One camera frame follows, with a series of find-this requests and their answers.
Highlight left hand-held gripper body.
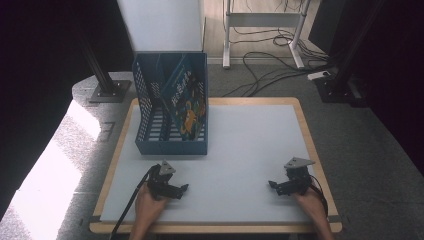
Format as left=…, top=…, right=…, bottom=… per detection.
left=146, top=160, right=183, bottom=201

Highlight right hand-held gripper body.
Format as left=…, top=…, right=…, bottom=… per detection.
left=277, top=156, right=316, bottom=197

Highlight blue plastic file rack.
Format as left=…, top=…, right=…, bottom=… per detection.
left=131, top=51, right=210, bottom=156

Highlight colourful picture book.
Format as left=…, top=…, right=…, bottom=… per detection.
left=160, top=54, right=207, bottom=142

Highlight person's right hand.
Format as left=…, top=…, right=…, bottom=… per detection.
left=292, top=185, right=328, bottom=219

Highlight person's left hand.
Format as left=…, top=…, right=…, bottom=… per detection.
left=134, top=182, right=170, bottom=225

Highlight white power strip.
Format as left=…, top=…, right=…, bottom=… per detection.
left=306, top=70, right=332, bottom=81

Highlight black stand with dark base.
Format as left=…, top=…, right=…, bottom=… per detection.
left=314, top=0, right=386, bottom=105

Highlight dark curtain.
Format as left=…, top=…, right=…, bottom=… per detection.
left=0, top=0, right=134, bottom=221
left=308, top=0, right=424, bottom=168

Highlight white upright panel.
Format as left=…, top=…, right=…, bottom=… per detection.
left=116, top=0, right=205, bottom=55

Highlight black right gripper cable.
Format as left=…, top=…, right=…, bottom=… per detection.
left=309, top=174, right=330, bottom=218

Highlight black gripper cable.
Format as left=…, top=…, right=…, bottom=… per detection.
left=109, top=164, right=158, bottom=240
left=309, top=174, right=330, bottom=218

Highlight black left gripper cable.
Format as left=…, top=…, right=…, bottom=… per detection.
left=109, top=164, right=158, bottom=240

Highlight black stand with base plate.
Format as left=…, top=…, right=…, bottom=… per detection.
left=77, top=31, right=133, bottom=104

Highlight black floor cables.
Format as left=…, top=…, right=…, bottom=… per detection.
left=221, top=0, right=336, bottom=98

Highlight white metal desk frame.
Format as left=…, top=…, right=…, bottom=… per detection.
left=222, top=0, right=313, bottom=70

